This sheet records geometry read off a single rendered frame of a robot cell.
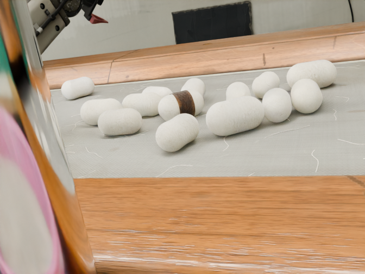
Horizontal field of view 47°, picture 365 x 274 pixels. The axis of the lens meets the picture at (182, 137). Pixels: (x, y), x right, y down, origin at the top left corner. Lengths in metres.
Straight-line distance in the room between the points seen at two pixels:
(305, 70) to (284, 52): 0.12
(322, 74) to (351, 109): 0.06
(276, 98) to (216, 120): 0.04
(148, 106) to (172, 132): 0.09
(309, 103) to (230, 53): 0.20
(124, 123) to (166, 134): 0.06
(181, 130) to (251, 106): 0.05
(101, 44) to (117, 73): 2.21
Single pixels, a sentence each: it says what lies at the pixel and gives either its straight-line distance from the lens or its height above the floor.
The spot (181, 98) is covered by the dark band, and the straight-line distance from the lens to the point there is 0.30.
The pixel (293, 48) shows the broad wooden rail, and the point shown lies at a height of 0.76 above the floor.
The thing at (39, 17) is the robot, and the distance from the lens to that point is 1.04.
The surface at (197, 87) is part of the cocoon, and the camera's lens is 0.34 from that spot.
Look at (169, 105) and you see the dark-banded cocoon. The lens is 0.29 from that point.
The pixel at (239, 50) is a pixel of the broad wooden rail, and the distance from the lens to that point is 0.46.
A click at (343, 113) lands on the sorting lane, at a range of 0.28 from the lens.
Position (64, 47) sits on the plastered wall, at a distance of 2.86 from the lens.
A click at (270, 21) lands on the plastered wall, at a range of 2.35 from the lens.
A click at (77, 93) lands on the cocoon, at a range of 0.45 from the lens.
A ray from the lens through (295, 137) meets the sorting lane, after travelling 0.24.
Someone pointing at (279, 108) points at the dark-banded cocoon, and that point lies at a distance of 0.26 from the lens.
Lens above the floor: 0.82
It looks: 18 degrees down
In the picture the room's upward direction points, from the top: 9 degrees counter-clockwise
